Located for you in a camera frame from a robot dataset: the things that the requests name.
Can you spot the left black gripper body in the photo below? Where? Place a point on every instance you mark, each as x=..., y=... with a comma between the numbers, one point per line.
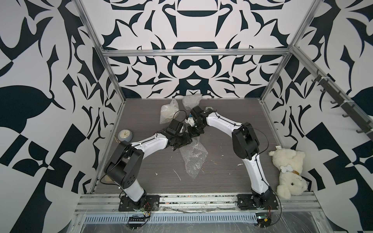
x=182, y=140

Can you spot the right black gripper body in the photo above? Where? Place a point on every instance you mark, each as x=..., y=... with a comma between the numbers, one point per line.
x=197, y=124

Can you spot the bubble wrap sheet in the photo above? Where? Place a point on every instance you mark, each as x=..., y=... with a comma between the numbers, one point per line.
x=167, y=111
x=191, y=101
x=194, y=156

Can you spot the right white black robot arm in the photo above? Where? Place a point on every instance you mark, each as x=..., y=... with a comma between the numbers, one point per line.
x=245, y=146

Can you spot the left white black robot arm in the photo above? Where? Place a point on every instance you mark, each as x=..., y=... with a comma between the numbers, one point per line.
x=124, y=165

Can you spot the wooden oval brush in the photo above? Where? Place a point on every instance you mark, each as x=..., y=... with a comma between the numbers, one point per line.
x=107, y=179

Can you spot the left electronics board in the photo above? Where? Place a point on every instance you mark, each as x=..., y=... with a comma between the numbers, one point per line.
x=135, y=222

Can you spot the electronics board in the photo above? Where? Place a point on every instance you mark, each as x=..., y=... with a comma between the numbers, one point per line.
x=263, y=220
x=135, y=222

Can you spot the white teddy bear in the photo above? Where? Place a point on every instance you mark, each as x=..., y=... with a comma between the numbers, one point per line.
x=290, y=165

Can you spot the right electronics board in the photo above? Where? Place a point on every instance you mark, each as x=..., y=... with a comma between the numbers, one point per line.
x=263, y=220

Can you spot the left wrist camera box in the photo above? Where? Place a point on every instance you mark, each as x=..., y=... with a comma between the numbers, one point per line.
x=175, y=127

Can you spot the aluminium frame rail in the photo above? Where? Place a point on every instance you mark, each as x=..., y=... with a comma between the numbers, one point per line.
x=194, y=52

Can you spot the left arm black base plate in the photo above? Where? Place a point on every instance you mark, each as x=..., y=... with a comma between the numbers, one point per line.
x=145, y=203

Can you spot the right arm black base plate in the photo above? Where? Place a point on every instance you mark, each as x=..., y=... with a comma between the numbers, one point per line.
x=257, y=201

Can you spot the white slotted cable duct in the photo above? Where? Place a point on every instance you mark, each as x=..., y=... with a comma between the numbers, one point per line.
x=162, y=218

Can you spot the grey wall hook rail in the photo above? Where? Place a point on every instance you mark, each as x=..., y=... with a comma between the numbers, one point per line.
x=350, y=107

